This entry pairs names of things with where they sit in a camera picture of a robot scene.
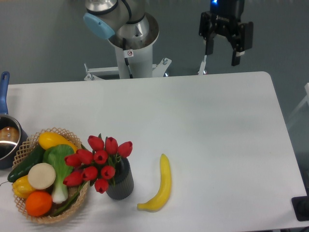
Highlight red tulip bouquet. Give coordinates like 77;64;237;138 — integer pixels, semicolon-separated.
63;135;133;194

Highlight yellow squash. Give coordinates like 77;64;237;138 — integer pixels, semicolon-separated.
38;132;78;152

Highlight yellow bell pepper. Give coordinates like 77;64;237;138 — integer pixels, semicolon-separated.
12;175;36;199

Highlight dark grey ribbed vase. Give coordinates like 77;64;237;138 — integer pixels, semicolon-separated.
106;158;134;200

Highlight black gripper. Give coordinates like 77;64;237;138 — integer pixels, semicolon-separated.
198;0;253;66

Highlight green bok choy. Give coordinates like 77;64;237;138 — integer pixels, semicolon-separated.
43;145;74;204

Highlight yellow banana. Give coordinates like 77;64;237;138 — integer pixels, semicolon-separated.
137;154;172;212

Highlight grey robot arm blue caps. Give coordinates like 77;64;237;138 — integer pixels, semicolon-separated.
84;0;253;66

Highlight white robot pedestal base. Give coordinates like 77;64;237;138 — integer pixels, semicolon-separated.
83;36;208;81

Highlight orange fruit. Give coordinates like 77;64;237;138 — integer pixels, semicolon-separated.
25;191;53;217

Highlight dark green cucumber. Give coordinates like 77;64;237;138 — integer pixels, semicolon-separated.
7;144;45;183

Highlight black device at table edge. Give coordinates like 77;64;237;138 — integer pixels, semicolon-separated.
291;196;309;221

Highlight white furniture frame right edge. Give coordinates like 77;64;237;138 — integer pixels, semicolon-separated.
287;83;309;128

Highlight blue saucepan with handle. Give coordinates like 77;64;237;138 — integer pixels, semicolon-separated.
0;72;28;169

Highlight woven wicker basket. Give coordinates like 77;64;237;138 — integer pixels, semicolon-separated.
12;128;89;224

